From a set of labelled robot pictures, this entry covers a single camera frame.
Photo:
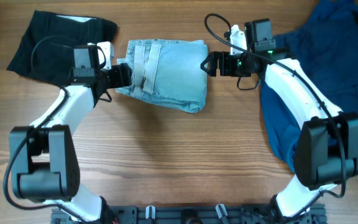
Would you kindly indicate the dark blue garment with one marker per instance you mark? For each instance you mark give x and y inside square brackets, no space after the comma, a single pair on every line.
[327,49]

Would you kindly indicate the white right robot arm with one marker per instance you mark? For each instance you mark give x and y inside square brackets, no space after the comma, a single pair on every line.
[327,151]

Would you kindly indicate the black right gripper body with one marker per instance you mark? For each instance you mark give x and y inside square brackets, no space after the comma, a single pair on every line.
[234,65]

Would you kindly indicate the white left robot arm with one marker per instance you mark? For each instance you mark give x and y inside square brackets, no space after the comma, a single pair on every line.
[43,170]

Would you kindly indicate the folded black garment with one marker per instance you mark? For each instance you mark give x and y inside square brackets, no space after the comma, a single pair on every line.
[45,52]

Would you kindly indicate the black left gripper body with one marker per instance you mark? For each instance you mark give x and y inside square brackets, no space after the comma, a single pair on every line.
[115,77]

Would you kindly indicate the light blue denim shorts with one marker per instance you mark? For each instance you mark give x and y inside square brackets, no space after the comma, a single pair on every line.
[167,73]

